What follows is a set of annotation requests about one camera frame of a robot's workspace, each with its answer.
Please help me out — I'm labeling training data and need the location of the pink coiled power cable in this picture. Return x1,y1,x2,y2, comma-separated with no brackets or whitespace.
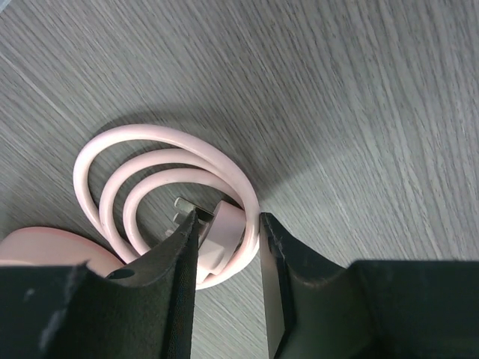
73,124,260,291

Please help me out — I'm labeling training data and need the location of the pink three-pin plug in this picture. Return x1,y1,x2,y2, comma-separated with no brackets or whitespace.
173,197,246,286

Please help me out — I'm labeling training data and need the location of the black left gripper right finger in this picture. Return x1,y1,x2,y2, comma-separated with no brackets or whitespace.
260,212,478,358

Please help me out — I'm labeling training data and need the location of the pink round socket base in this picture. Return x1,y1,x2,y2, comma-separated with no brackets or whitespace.
1,227,124,277

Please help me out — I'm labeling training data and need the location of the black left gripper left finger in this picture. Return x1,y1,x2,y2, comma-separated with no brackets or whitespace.
1,212,198,358

